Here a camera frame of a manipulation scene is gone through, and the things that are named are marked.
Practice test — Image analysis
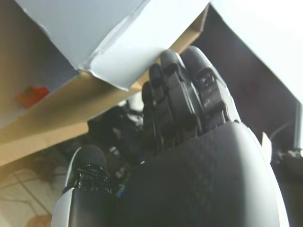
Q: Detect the white cardboard box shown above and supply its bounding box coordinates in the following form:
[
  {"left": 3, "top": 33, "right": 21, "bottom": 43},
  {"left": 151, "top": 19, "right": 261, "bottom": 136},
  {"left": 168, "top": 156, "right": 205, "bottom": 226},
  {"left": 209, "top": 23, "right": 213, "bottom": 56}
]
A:
[{"left": 0, "top": 0, "right": 303, "bottom": 167}]

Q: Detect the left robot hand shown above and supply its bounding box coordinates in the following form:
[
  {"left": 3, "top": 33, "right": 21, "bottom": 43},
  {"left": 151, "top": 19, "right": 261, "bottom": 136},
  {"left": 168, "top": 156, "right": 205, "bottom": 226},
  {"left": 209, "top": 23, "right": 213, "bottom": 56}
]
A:
[{"left": 51, "top": 46, "right": 290, "bottom": 227}]

